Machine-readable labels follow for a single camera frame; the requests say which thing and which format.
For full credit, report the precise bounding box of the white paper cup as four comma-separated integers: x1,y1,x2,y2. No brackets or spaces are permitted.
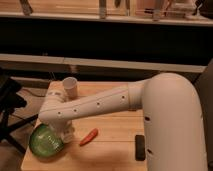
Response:
62,77,78,99

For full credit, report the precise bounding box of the black chair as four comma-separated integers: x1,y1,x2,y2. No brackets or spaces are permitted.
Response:
0,68,38,154

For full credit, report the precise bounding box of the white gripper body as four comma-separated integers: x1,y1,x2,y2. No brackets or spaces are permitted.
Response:
50,121,75,143

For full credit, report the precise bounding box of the long wooden shelf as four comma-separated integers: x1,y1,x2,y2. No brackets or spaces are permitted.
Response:
0,53,207,73

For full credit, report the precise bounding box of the small wooden table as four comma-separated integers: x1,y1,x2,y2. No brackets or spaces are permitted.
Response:
20,80,149,171

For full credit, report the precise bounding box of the black rectangular block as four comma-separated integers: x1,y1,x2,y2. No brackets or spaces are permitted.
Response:
135,135,146,161

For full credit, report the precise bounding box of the green ceramic bowl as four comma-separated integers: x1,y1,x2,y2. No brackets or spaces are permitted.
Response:
29,124,64,158

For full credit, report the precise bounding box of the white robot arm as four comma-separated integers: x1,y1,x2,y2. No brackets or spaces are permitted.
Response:
39,73,208,171

